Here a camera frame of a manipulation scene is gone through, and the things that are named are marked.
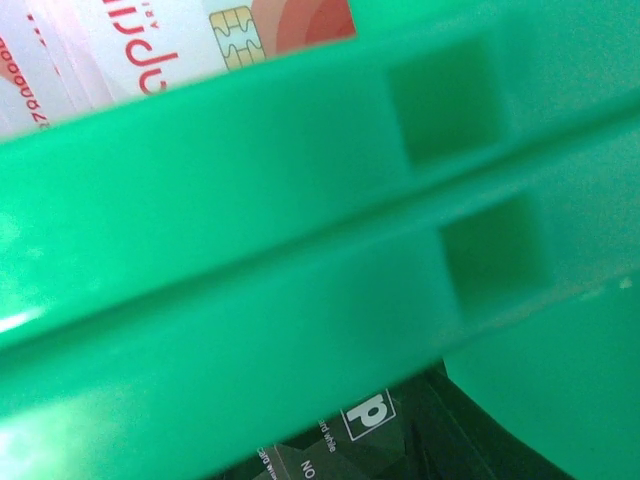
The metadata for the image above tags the green bin with black cards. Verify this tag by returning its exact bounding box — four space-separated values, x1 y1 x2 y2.
1 116 639 479

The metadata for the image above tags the green bin with red cards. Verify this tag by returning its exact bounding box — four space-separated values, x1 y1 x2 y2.
1 1 639 349

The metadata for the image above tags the black credit card stack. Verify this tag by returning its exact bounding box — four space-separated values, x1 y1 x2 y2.
219 363 569 480

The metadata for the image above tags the red white credit card stack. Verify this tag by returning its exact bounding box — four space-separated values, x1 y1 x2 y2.
1 1 356 140

